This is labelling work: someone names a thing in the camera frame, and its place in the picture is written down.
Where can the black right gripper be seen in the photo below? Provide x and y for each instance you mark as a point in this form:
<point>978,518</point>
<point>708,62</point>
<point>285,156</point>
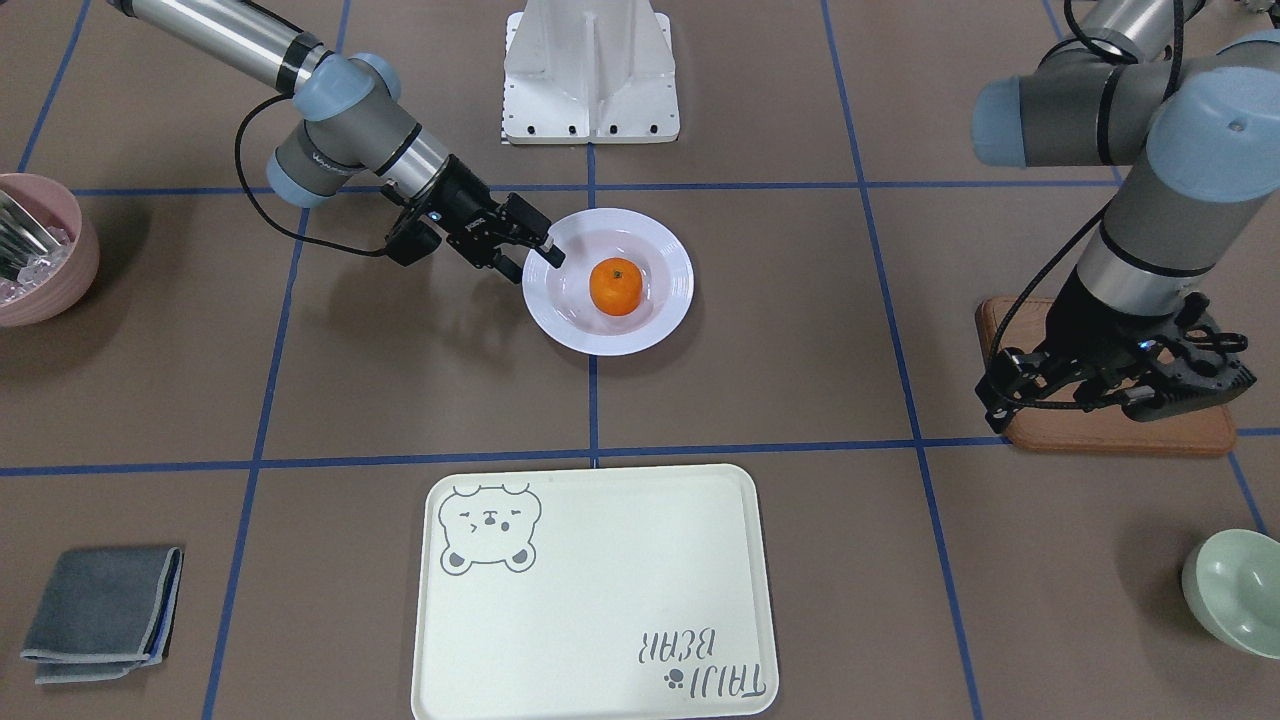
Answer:
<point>463,197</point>

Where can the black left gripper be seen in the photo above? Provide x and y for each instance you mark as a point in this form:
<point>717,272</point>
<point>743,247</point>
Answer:
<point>1098,318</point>

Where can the white round plate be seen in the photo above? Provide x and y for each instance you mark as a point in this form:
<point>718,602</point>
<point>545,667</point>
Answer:
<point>559,300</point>

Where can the orange mandarin fruit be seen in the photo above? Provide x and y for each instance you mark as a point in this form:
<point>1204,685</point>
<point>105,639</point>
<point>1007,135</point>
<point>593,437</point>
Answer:
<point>616,286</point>

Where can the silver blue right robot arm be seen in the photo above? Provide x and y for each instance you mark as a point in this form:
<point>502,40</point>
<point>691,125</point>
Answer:
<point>352,122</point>

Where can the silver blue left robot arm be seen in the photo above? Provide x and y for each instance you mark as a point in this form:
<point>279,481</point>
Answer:
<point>1198,135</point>

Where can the wooden cutting board tray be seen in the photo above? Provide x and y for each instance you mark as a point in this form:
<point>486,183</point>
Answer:
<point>1206,433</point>

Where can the cream bear print tray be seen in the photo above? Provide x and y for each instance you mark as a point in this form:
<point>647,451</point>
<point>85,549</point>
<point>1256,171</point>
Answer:
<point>623,593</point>

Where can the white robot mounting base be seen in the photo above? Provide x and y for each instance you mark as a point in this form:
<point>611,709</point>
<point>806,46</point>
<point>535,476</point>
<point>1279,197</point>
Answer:
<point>589,72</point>

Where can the mint green bowl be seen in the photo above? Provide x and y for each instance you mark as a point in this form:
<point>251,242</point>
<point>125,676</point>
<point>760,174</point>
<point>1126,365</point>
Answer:
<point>1230,582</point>

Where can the pink bowl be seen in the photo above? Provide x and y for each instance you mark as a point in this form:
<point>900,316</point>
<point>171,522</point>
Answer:
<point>53,205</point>

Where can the metal scoop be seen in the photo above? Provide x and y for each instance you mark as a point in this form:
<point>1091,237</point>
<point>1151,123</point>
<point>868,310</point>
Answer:
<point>30,252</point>

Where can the folded grey cloth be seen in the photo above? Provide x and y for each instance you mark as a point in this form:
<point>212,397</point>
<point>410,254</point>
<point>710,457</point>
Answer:
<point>104,613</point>

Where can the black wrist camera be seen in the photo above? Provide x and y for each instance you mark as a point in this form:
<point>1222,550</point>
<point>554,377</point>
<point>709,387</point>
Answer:
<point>414,236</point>

